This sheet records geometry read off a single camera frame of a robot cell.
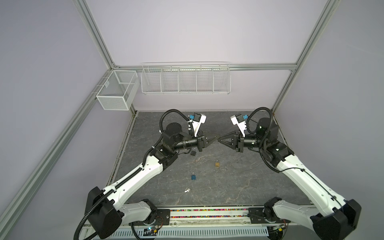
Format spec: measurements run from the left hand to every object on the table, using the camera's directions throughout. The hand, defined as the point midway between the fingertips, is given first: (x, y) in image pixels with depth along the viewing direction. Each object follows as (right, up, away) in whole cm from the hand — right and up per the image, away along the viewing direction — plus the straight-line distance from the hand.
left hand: (219, 139), depth 61 cm
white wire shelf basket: (-17, +37, +38) cm, 56 cm away
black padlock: (-12, -12, +36) cm, 40 cm away
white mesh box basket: (-63, +29, +40) cm, 80 cm away
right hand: (0, -1, +2) cm, 2 cm away
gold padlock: (+3, -18, +31) cm, 36 cm away
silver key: (-14, -30, +22) cm, 40 cm away
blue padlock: (-11, -25, +26) cm, 38 cm away
